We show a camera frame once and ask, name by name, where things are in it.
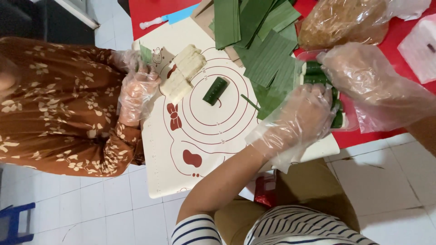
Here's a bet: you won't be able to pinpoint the blue plastic scraper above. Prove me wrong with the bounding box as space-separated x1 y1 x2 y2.
161 3 200 25

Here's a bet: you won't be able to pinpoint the thin green leaf strip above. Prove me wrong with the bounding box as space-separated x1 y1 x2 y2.
240 94 261 112

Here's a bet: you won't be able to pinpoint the white plastic-wrapped packet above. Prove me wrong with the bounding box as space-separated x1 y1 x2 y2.
397 14 436 84

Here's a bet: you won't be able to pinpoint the brown paper sheet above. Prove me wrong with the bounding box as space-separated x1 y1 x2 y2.
190 0 244 68

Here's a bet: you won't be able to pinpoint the pile of banana leaf pieces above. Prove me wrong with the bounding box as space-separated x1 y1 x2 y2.
208 0 302 120

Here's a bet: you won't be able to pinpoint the plastic bag of brown filling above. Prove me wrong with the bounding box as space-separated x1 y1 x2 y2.
296 0 432 51

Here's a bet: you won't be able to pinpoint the white plastic tool handle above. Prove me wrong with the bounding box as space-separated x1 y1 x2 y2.
139 16 168 30

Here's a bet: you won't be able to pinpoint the small green leaf piece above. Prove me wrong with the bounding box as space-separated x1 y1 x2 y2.
139 43 153 66

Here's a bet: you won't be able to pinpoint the white silicone baking mat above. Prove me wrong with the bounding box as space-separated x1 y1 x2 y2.
132 17 341 199

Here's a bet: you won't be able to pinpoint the red plastic packet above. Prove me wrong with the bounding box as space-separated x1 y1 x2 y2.
253 175 277 208

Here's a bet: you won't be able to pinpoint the blue plastic stool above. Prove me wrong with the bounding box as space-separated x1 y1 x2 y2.
0 202 36 245

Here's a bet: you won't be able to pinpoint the green leaf-wrapped roll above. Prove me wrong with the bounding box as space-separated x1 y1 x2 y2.
331 87 342 110
302 74 330 86
330 109 346 129
304 61 323 74
202 76 230 106

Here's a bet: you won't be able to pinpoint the striped shirt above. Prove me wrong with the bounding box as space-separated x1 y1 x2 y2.
171 204 379 245

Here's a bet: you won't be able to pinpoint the clear plastic food tray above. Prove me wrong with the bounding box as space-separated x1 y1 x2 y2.
294 49 360 132

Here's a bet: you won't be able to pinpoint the person's left hand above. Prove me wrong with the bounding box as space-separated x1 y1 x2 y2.
260 83 337 158

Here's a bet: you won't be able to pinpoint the dark cabinet with white frame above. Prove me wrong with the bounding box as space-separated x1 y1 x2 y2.
0 0 100 45

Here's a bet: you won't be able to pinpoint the block of white rice cake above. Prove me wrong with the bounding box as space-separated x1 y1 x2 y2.
159 44 208 105

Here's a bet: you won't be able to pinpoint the person's right hand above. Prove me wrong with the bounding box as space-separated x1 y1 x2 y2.
317 42 436 120

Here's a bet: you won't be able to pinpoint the tan trousers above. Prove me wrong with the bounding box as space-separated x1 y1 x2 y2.
214 158 361 245

